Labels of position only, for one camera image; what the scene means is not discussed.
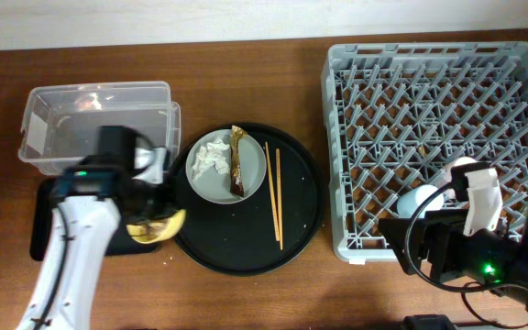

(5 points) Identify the clear plastic bin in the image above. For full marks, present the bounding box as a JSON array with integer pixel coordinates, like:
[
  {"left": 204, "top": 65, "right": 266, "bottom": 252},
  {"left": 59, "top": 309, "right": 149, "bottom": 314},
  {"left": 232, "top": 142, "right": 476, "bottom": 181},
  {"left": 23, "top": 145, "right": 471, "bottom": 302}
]
[{"left": 18, "top": 81, "right": 182, "bottom": 176}]

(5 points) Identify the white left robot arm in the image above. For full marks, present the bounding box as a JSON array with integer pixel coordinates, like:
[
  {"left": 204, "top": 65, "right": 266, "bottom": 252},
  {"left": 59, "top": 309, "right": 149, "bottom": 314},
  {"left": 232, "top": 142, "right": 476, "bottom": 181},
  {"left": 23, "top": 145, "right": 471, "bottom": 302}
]
[{"left": 18, "top": 126, "right": 185, "bottom": 329}]

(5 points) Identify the gold snack wrapper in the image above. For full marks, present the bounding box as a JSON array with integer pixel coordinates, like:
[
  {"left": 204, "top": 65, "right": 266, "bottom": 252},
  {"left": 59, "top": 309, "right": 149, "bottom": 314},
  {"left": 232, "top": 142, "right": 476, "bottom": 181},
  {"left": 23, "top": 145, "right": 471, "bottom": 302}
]
[{"left": 230, "top": 126, "right": 247, "bottom": 197}]

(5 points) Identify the pink cup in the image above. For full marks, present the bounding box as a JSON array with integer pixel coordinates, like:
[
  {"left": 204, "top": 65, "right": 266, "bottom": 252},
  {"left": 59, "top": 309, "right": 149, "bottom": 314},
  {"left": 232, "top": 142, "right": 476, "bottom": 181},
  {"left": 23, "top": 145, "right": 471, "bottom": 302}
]
[{"left": 437, "top": 157, "right": 476, "bottom": 202}]

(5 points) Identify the crumpled white tissue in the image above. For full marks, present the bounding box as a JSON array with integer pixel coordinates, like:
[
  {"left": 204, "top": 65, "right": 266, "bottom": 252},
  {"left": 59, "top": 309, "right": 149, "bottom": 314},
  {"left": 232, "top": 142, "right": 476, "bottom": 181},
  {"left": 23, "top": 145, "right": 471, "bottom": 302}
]
[{"left": 192, "top": 137, "right": 230, "bottom": 181}]

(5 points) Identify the black rectangular tray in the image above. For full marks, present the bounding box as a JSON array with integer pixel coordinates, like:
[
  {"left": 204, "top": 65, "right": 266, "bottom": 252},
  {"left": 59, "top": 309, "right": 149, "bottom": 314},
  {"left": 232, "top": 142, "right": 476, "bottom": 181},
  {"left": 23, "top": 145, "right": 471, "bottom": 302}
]
[{"left": 29, "top": 177, "right": 160, "bottom": 261}]

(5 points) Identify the small scrap in rack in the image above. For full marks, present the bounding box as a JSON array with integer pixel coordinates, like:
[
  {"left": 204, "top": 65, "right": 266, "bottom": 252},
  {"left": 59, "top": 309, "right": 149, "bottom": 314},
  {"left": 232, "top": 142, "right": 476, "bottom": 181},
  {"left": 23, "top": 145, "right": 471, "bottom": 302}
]
[{"left": 418, "top": 146, "right": 427, "bottom": 157}]

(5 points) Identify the grey dishwasher rack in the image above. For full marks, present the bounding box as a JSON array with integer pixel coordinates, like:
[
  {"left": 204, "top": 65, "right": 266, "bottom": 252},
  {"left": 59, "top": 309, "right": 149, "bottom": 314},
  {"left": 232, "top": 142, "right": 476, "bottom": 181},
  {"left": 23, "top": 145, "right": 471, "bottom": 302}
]
[{"left": 321, "top": 41, "right": 528, "bottom": 264}]

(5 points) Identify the yellow bowl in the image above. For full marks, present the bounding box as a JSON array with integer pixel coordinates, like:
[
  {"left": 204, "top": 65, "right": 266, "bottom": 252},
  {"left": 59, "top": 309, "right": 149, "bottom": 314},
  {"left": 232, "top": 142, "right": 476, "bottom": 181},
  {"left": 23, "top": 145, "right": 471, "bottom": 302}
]
[{"left": 126, "top": 209, "right": 186, "bottom": 245}]

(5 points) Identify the grey plate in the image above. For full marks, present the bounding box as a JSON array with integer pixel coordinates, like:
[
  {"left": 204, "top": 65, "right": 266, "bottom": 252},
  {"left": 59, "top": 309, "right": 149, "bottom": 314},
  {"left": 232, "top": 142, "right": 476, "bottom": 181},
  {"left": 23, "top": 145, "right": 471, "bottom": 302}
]
[{"left": 185, "top": 129, "right": 267, "bottom": 204}]

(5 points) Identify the round black tray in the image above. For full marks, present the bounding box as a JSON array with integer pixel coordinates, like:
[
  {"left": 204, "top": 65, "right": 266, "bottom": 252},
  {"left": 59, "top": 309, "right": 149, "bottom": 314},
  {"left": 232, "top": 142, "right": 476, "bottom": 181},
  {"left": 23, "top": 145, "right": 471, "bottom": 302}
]
[{"left": 169, "top": 122, "right": 325, "bottom": 276}]

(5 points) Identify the light blue cup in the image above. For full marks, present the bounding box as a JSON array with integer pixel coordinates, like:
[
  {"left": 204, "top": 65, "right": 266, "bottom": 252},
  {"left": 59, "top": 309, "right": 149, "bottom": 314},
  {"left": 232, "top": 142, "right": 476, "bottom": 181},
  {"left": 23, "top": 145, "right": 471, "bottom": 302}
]
[{"left": 396, "top": 185, "right": 445, "bottom": 218}]

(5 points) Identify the wooden chopstick left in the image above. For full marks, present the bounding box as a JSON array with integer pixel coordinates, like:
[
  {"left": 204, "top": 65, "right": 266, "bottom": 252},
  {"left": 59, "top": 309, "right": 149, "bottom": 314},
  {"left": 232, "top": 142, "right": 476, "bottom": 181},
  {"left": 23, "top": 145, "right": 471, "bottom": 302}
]
[{"left": 265, "top": 142, "right": 280, "bottom": 242}]

